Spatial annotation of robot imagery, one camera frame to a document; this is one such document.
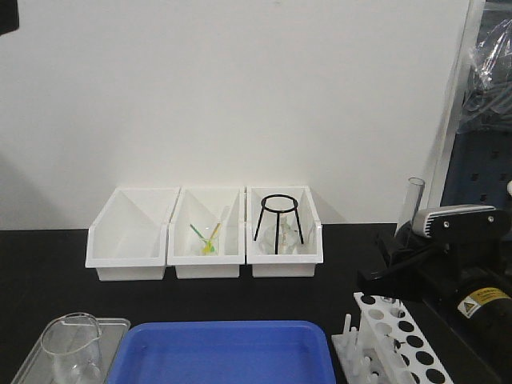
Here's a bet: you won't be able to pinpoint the green yellow plastic droppers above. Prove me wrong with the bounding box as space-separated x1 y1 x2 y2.
189 222 221 255

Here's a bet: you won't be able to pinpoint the blue plastic tray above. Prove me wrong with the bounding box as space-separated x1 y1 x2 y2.
107 320 336 383

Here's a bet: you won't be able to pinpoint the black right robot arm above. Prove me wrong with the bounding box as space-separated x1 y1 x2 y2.
375 221 511 383

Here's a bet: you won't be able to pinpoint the clear glass beaker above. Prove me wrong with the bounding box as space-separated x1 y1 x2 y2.
40 312 105 383

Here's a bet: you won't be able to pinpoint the small clear test tube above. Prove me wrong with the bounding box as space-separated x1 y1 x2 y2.
381 296 405 318

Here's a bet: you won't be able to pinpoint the white test tube rack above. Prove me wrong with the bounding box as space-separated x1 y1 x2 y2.
331 292 453 383

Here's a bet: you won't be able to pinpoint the grey pegboard drying rack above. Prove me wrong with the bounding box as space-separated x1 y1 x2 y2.
426 1 511 209

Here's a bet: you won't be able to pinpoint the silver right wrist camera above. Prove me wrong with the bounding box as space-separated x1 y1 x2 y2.
409 204 511 258

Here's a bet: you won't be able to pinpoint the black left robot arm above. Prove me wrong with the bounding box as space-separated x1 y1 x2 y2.
1 1 432 230

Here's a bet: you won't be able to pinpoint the middle white storage bin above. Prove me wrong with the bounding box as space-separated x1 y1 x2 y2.
167 186 246 279

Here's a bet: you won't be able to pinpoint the left white storage bin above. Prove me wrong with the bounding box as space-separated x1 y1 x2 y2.
85 187 180 282

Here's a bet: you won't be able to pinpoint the clear glass flask in bin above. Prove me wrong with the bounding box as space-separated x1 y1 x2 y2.
258 213 300 254

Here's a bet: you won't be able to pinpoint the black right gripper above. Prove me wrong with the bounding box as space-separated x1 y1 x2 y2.
356 223 492 308

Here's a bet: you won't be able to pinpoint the grey metal tray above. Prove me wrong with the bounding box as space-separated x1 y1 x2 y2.
13 318 130 383

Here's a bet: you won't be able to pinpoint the clear plastic bag of pegs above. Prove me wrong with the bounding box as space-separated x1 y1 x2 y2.
458 18 511 134

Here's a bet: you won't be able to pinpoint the white storage bin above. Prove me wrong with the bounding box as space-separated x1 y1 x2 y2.
246 186 323 278
85 187 180 282
167 186 246 279

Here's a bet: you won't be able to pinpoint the right white storage bin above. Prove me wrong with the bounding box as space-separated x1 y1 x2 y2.
246 186 323 278

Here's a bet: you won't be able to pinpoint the large clear test tube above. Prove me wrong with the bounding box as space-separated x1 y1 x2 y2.
395 177 425 235

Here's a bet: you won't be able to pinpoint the black wire tripod stand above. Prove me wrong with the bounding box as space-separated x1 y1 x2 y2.
253 194 304 245

